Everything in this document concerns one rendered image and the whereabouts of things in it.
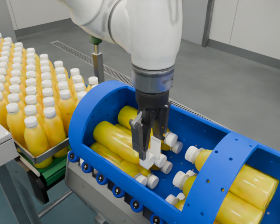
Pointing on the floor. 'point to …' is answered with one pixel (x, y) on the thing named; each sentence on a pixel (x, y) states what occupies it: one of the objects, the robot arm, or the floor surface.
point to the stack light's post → (98, 67)
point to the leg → (99, 220)
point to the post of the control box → (11, 194)
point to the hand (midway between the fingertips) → (150, 153)
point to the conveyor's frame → (33, 188)
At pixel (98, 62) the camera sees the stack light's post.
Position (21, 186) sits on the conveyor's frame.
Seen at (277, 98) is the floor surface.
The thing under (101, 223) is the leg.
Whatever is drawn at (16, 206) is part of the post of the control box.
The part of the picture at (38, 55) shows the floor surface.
